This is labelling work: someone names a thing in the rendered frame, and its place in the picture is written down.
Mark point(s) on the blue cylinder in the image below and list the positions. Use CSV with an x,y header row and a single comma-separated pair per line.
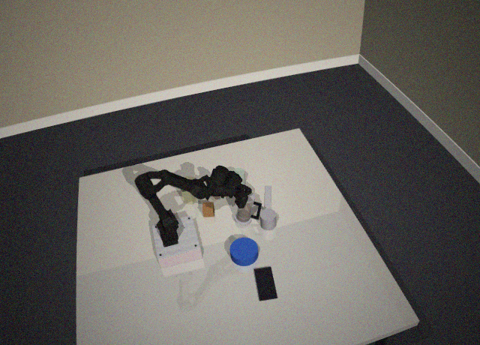
x,y
244,251

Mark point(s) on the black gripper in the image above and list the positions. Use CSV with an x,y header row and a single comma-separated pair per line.
x,y
241,195

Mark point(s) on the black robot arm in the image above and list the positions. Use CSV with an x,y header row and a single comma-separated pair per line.
x,y
168,223

